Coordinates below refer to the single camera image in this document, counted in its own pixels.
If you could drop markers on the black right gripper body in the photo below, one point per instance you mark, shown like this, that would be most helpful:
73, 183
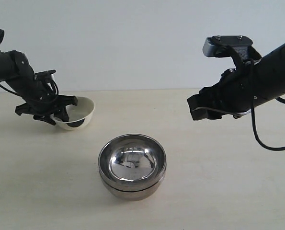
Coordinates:
233, 88

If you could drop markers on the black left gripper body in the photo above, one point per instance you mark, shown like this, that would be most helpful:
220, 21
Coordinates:
39, 96

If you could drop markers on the ribbed stainless steel bowl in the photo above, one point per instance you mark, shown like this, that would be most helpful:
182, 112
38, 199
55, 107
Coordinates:
132, 156

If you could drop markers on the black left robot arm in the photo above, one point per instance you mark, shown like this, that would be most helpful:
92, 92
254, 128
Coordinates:
13, 64

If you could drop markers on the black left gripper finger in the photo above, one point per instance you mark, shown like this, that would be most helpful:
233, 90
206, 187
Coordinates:
60, 115
62, 101

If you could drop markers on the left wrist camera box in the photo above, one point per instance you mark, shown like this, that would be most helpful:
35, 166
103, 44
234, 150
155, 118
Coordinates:
45, 76

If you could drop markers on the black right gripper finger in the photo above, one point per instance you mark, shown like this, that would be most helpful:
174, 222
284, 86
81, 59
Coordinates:
205, 100
201, 113

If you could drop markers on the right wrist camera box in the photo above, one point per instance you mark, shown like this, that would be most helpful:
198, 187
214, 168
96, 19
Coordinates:
223, 46

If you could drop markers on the smooth stainless steel bowl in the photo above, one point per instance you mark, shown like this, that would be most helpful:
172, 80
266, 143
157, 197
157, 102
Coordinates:
133, 189

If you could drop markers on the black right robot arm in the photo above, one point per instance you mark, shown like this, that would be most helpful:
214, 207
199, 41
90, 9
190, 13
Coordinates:
253, 81

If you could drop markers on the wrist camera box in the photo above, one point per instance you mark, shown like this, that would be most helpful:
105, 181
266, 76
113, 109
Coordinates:
45, 76
223, 46

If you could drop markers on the white ceramic bowl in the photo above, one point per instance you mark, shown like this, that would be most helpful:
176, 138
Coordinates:
79, 115

